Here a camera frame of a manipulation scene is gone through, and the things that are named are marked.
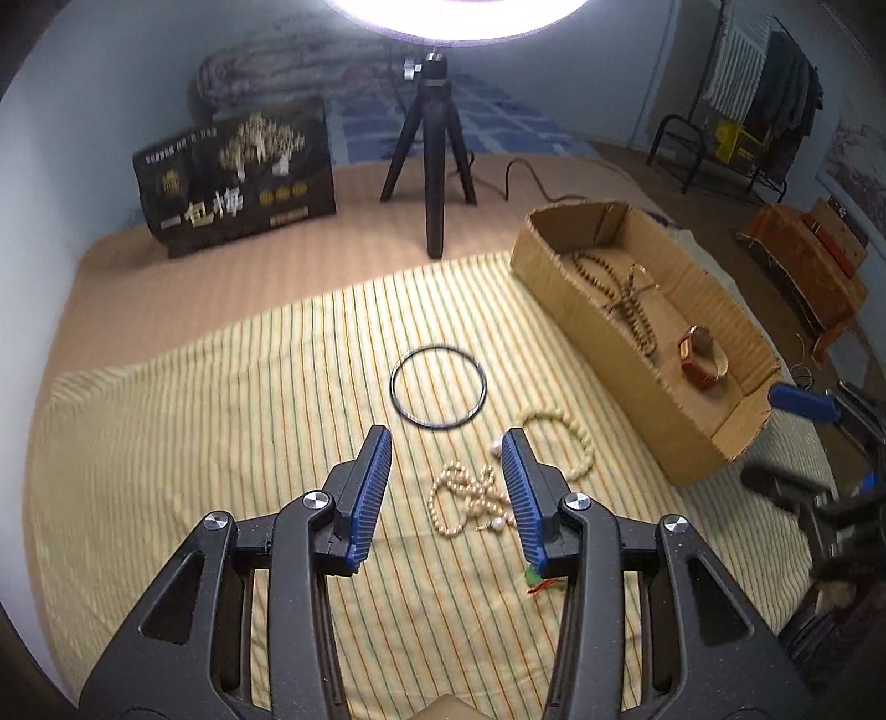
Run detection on ring light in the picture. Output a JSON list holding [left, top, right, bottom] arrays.
[[324, 0, 597, 37]]

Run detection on yellow box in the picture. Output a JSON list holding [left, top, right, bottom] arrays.
[[712, 117, 764, 165]]

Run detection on tan bed sheet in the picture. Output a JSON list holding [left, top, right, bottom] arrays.
[[40, 153, 700, 416]]

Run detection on black power cable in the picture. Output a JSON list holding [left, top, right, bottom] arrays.
[[469, 157, 556, 203]]

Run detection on dark hanging clothes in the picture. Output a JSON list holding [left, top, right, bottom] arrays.
[[749, 30, 826, 182]]

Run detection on black tripod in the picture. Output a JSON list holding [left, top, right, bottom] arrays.
[[378, 51, 479, 261]]

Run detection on yellow striped cloth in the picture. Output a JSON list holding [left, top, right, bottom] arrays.
[[26, 249, 840, 720]]

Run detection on green and red charm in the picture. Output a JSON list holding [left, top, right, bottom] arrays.
[[522, 563, 562, 598]]

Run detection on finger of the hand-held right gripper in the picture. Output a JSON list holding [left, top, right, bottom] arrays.
[[740, 464, 842, 517], [767, 383, 886, 451]]

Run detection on brown bangle bracelet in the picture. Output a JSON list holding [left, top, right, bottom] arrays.
[[677, 326, 730, 389]]

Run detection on folded grey quilt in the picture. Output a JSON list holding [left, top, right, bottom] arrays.
[[186, 31, 420, 127]]

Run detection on blue checked blanket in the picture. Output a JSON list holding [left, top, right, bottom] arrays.
[[324, 73, 605, 168]]

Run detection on cardboard box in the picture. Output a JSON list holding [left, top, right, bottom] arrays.
[[510, 200, 784, 487]]

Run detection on wall poster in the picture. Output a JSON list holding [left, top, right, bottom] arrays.
[[815, 109, 886, 240]]

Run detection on pearl necklace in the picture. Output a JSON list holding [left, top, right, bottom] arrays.
[[428, 443, 520, 538]]

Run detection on wooden bead necklace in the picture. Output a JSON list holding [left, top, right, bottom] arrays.
[[570, 250, 663, 362]]

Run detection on black box with tree print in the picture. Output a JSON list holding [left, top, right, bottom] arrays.
[[132, 96, 339, 260]]

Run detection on black clothes rack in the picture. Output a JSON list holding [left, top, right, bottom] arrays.
[[646, 0, 826, 204]]

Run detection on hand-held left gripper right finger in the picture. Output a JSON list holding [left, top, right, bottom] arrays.
[[501, 428, 812, 720]]

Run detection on striped hanging cloth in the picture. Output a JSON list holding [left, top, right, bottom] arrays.
[[712, 12, 777, 113]]

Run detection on cream bead bracelet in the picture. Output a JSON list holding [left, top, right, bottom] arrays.
[[518, 409, 597, 484]]

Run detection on black ring cord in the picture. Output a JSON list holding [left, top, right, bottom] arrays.
[[389, 343, 488, 433]]

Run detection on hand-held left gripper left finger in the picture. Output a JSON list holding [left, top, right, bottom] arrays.
[[79, 425, 394, 720]]

